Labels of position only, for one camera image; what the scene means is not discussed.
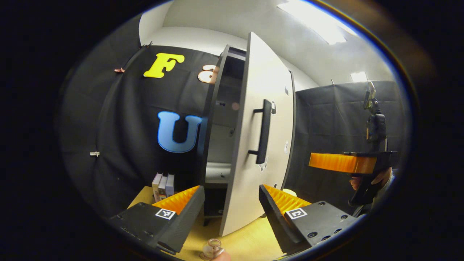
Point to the long ceiling light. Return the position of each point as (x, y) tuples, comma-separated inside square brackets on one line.
[(319, 21)]

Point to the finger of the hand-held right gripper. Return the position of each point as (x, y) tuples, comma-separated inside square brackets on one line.
[(340, 163)]

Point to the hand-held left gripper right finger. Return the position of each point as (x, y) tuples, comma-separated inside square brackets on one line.
[(273, 217)]

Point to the blue-grey book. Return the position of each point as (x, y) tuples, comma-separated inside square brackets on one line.
[(170, 185)]

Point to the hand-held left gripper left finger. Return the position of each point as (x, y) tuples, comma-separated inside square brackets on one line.
[(188, 217)]

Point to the grey cabinet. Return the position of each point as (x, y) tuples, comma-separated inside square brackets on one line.
[(221, 119)]

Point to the white book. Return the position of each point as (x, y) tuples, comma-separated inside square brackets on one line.
[(156, 186)]

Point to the beige cabinet door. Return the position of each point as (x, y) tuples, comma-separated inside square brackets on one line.
[(253, 72)]

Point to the clear plastic bottle red label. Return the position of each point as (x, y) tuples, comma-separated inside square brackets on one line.
[(214, 246)]

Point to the pale grey book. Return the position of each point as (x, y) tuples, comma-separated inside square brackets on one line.
[(163, 186)]

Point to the black backdrop cloth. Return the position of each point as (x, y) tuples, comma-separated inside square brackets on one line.
[(127, 145)]

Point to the small ceiling light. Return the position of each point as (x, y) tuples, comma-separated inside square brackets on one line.
[(359, 76)]

